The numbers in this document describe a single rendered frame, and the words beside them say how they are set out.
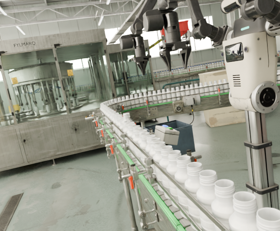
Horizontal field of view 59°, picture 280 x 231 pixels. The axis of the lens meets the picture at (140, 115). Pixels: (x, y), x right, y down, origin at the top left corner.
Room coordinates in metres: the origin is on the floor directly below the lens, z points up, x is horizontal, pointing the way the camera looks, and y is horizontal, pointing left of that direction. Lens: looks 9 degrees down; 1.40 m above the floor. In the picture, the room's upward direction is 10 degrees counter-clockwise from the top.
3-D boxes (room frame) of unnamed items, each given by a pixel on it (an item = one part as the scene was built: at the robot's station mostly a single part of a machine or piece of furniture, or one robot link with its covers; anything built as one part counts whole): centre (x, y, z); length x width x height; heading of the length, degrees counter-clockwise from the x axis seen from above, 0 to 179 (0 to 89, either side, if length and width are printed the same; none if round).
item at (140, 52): (1.39, -0.06, 1.51); 0.10 x 0.07 x 0.07; 104
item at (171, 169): (0.68, -0.08, 1.08); 0.06 x 0.06 x 0.17
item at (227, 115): (5.54, -2.05, 0.59); 1.10 x 0.62 x 1.18; 85
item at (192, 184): (0.56, -0.11, 1.08); 0.06 x 0.06 x 0.17
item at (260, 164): (1.28, -0.60, 0.74); 0.11 x 0.11 x 0.40; 13
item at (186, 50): (0.95, -0.19, 1.44); 0.07 x 0.07 x 0.09; 13
